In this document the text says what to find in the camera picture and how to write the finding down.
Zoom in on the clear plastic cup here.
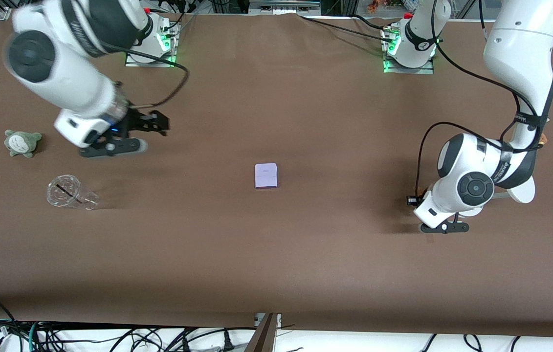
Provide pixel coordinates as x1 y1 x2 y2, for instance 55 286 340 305
46 175 100 211

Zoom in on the grey green plush toy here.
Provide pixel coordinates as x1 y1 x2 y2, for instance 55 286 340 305
4 130 43 158

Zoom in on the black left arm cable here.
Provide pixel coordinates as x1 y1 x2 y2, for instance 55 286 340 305
415 0 551 197

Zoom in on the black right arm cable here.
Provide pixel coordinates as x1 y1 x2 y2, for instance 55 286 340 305
104 42 191 109

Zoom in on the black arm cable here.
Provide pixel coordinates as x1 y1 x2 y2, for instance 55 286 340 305
415 0 551 197
104 42 191 109

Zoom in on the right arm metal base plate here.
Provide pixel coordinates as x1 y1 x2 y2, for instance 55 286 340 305
124 21 180 68

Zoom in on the metal frame post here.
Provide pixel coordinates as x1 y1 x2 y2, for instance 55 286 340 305
244 313 283 352

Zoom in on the black cable across table edge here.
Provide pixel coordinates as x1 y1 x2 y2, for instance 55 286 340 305
300 15 397 44

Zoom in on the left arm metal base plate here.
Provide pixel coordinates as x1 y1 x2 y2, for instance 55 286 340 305
382 25 436 75

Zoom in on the green floor cable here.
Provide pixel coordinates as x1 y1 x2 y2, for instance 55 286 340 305
28 321 42 352

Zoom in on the white round phone stand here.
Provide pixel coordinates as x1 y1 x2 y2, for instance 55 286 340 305
461 174 536 219

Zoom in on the brown table cover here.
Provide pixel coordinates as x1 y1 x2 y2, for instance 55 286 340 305
0 10 553 339

